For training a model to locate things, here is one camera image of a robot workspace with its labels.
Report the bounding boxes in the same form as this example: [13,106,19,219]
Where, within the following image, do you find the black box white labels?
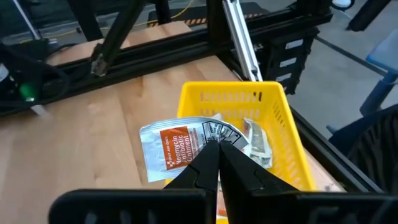
[267,27,320,96]

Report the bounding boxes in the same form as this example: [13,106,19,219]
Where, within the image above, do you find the black mesh chair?
[326,104,398,195]

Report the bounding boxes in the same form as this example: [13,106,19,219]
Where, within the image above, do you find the silver aluminium bar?
[222,0,264,82]

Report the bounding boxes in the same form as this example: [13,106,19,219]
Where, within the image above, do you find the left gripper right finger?
[220,140,299,224]

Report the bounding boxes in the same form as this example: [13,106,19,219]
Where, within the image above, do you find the yellow black hazard tape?
[149,17,208,28]

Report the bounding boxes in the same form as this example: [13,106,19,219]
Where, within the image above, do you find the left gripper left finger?
[164,140,221,224]

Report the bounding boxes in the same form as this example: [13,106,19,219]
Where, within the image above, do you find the blue chair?
[359,28,398,116]

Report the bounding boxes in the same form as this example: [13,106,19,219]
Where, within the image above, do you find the yellow plastic basket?
[164,80,317,224]

